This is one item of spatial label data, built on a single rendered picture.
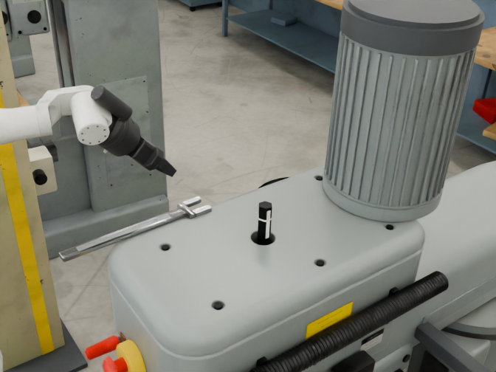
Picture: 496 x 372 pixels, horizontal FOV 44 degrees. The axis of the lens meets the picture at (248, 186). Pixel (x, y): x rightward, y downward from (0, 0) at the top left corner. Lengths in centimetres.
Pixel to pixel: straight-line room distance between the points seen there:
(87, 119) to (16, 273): 179
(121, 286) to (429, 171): 49
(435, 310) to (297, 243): 39
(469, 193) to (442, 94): 49
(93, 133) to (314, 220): 53
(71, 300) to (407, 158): 292
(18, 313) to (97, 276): 78
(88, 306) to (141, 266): 273
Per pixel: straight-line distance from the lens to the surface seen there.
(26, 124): 130
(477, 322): 136
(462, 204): 133
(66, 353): 335
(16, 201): 278
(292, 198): 102
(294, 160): 488
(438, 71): 89
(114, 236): 93
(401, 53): 86
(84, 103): 131
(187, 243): 92
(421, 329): 120
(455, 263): 119
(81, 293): 370
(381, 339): 111
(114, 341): 104
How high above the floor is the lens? 246
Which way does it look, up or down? 33 degrees down
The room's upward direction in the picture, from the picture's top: 2 degrees clockwise
